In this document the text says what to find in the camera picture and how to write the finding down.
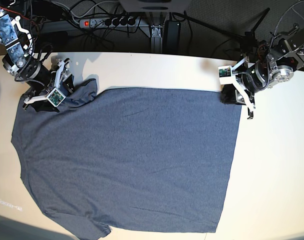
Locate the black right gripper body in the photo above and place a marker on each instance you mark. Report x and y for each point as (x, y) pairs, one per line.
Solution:
(43, 81)

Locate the black power adapter brick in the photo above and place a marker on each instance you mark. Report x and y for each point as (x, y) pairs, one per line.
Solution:
(171, 37)

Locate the blue grey T-shirt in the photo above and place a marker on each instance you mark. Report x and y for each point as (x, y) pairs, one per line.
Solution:
(140, 159)

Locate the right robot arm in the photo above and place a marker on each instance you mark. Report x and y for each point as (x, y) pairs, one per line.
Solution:
(20, 60)

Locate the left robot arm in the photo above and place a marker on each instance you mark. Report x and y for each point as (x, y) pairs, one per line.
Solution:
(277, 64)

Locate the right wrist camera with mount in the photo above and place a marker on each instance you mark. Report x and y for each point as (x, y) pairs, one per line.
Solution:
(55, 97)

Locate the aluminium frame post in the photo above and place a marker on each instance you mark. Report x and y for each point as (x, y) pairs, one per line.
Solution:
(156, 26)

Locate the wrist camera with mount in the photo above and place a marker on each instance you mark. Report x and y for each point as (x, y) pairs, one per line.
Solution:
(229, 76)
(55, 97)

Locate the white power strip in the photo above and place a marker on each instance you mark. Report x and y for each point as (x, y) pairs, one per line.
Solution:
(109, 22)

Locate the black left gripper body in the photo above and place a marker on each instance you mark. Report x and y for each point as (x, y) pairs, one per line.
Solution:
(250, 81)

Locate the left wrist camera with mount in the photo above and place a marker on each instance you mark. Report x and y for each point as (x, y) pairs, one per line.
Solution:
(229, 76)

